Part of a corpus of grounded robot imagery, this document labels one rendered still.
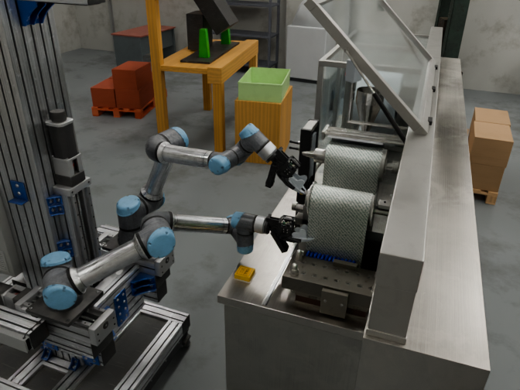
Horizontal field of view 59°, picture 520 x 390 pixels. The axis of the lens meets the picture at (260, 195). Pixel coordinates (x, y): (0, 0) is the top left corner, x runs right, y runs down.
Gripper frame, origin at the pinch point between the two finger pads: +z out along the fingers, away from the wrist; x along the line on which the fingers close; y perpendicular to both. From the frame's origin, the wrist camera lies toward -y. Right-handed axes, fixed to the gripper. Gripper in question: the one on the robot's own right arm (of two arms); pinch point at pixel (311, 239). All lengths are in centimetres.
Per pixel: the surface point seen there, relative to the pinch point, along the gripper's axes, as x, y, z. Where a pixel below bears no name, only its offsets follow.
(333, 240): -0.3, 2.0, 9.3
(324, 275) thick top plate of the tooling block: -13.7, -6.1, 9.2
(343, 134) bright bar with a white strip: 30.4, 36.4, 4.1
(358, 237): -0.2, 5.5, 19.0
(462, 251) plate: -42, 35, 51
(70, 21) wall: 716, -48, -726
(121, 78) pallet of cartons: 366, -55, -354
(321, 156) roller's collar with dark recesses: 28.0, 25.4, -4.3
